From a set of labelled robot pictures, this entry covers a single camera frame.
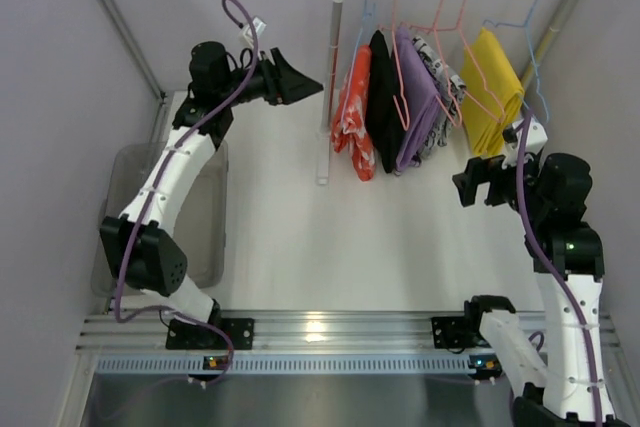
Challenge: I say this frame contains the orange white patterned trousers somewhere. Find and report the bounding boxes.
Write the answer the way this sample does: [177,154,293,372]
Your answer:
[330,45,376,182]

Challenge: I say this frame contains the light blue wire hanger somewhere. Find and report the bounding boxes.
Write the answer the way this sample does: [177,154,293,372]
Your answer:
[347,0,376,96]

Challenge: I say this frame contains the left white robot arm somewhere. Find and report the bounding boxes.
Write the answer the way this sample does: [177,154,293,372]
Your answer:
[99,41,323,353]

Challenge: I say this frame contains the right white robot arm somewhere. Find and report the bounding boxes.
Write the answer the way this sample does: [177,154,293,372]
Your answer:
[452,153,624,426]

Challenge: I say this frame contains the pink hanger with yellow trousers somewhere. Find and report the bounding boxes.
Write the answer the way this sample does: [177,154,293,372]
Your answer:
[456,0,505,124]

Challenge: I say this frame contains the yellow trousers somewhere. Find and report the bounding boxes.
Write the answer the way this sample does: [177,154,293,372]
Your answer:
[460,28,524,156]

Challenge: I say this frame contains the black white patterned trousers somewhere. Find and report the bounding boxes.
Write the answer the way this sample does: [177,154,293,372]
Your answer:
[412,35,466,160]

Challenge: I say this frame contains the purple trousers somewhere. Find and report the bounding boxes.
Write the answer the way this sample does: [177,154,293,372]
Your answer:
[395,26,441,174]

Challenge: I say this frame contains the pink hanger with patterned trousers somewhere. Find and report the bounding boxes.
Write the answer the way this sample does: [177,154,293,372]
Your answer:
[412,0,463,128]

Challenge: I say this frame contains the empty light blue hanger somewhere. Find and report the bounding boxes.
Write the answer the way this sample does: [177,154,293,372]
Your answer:
[482,0,551,123]

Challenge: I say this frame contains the translucent grey plastic bin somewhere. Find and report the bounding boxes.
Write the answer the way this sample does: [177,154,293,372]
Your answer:
[102,142,228,289]

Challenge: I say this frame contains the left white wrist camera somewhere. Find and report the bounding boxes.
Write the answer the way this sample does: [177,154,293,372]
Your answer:
[239,16,266,49]

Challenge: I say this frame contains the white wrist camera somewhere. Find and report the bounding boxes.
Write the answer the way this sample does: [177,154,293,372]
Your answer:
[502,117,548,170]
[239,16,266,49]

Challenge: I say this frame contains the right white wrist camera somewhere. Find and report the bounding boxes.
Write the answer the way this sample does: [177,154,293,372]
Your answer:
[502,117,548,170]

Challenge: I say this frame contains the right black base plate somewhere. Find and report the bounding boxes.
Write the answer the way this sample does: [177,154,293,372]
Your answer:
[431,316,489,352]

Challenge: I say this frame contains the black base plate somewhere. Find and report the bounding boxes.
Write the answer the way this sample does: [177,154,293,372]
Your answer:
[431,316,489,352]
[165,318,255,351]

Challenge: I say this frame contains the slotted grey cable duct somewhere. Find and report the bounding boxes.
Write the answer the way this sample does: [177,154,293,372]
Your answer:
[95,353,481,375]

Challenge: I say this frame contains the aluminium mounting rail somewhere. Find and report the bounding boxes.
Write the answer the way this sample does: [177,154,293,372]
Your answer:
[74,309,621,354]

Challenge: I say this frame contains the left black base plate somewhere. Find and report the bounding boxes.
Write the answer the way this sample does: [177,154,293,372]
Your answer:
[165,318,255,351]

